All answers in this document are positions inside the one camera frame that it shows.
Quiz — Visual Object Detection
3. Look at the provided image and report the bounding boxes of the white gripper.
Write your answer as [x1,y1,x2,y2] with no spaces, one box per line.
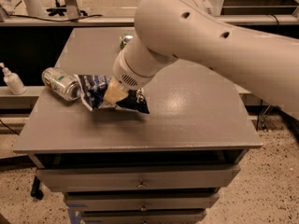
[103,49,156,105]

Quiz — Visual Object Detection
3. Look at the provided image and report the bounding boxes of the blue chip bag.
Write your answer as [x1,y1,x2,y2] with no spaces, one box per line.
[75,75,150,114]

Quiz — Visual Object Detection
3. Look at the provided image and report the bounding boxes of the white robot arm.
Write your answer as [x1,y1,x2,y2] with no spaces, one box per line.
[104,0,299,119]

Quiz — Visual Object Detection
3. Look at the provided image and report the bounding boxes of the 7up can lying sideways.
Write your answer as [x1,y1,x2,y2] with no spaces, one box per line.
[41,67,81,102]

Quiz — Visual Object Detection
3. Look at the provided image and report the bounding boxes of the green crushed soda can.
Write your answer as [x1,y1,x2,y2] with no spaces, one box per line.
[120,33,134,49]

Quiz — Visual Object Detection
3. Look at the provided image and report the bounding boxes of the grey drawer cabinet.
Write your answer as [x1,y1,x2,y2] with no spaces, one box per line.
[13,25,263,224]

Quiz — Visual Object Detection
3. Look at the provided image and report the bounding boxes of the white pump bottle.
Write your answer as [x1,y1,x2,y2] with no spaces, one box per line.
[0,63,26,95]

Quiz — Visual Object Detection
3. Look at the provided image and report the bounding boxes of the black office chair base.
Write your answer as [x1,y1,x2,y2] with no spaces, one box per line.
[46,0,88,18]

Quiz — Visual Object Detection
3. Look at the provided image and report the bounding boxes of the middle grey drawer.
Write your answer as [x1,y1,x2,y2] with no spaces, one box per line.
[64,192,219,211]

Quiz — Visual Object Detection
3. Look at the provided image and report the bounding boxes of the bottom grey drawer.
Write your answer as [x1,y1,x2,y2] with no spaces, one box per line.
[81,209,206,224]

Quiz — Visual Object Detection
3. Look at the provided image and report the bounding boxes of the black cable on shelf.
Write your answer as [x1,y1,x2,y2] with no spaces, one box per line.
[11,13,104,23]

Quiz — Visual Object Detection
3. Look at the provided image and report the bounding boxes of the grey metal frame post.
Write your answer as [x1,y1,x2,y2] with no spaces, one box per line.
[64,0,80,20]

